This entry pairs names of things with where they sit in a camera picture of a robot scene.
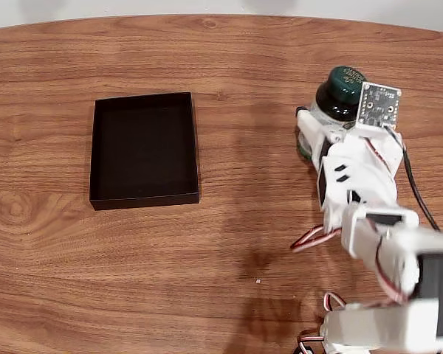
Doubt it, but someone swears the servo wire bundle at base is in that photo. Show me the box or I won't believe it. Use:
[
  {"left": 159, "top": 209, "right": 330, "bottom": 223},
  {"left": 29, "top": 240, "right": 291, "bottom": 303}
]
[{"left": 293, "top": 329, "right": 329, "bottom": 354}]

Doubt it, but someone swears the camera board on white mount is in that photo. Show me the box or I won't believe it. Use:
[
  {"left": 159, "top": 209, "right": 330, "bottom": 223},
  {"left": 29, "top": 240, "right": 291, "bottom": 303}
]
[{"left": 354, "top": 81, "right": 405, "bottom": 163}]

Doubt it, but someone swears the shallow black cardboard box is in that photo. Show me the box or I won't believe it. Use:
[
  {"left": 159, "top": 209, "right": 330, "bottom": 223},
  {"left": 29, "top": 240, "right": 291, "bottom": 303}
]
[{"left": 89, "top": 91, "right": 201, "bottom": 212}]

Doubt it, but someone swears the black camera cable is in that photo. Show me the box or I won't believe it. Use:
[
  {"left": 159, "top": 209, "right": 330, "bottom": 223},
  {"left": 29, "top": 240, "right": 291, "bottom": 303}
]
[{"left": 383, "top": 124, "right": 442, "bottom": 232}]

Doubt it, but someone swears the green-capped dark pill bottle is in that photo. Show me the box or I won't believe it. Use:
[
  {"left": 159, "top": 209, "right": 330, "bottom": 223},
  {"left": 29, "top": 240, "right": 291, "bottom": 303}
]
[{"left": 297, "top": 66, "right": 367, "bottom": 160}]

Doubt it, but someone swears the red white black servo wire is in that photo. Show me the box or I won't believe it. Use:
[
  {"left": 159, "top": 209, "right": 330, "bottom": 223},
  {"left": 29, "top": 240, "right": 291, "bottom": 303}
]
[
  {"left": 365, "top": 136, "right": 391, "bottom": 173},
  {"left": 290, "top": 223, "right": 343, "bottom": 254}
]

